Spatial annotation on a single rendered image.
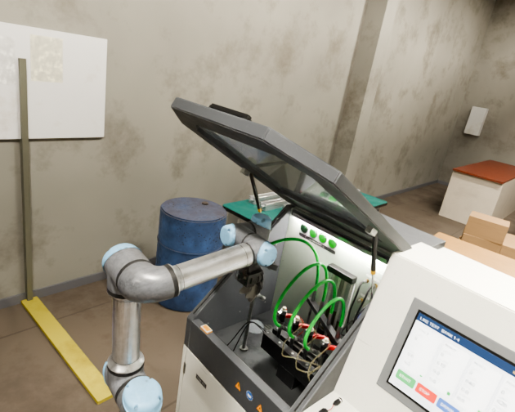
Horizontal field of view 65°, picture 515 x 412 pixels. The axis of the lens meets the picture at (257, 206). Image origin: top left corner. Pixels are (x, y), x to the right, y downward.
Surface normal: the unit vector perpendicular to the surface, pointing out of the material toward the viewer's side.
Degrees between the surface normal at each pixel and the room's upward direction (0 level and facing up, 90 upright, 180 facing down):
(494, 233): 90
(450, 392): 76
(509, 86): 90
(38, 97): 90
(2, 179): 90
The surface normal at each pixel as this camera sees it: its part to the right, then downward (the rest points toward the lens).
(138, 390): 0.24, -0.88
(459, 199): -0.67, 0.15
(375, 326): -0.68, -0.11
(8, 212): 0.72, 0.34
